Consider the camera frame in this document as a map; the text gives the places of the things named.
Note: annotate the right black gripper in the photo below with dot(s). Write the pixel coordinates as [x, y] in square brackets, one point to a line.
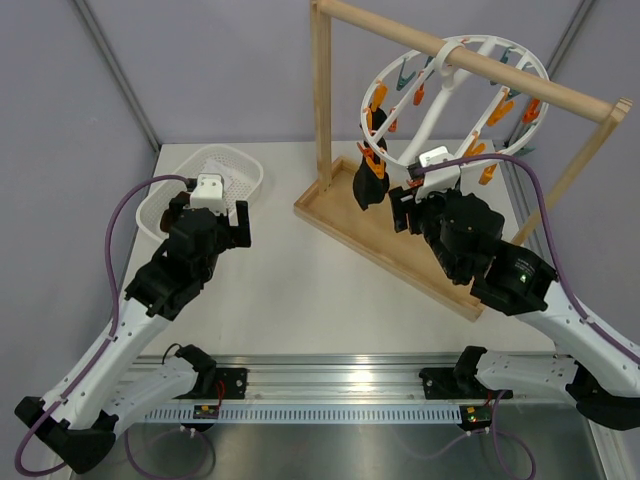
[399, 199]

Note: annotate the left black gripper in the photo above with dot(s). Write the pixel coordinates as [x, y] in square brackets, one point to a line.
[235, 235]

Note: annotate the black sock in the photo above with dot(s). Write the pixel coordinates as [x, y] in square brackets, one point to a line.
[375, 119]
[368, 188]

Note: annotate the white round clip hanger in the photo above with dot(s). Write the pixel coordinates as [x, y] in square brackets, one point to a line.
[416, 91]

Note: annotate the brown sock with stripes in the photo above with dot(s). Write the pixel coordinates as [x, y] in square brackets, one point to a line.
[166, 221]

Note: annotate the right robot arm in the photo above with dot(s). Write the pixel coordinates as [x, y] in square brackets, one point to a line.
[590, 371]

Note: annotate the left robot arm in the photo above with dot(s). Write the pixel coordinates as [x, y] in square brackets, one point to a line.
[84, 414]

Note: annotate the white perforated plastic basket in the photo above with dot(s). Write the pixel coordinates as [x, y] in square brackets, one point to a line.
[243, 185]

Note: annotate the white sock in basket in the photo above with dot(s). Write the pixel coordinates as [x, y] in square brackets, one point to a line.
[212, 166]

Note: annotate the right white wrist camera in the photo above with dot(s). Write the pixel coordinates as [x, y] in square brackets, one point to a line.
[430, 173]

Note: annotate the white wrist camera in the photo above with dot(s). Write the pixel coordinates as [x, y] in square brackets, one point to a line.
[209, 194]
[430, 173]

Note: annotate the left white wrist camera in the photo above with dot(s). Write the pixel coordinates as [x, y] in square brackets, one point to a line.
[209, 194]

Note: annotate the wooden hanger rack frame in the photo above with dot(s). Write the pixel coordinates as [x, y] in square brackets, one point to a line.
[328, 206]

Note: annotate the aluminium mounting rail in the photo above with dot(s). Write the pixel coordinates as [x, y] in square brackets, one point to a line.
[335, 379]

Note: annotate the white slotted cable duct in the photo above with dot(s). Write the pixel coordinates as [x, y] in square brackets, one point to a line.
[305, 414]

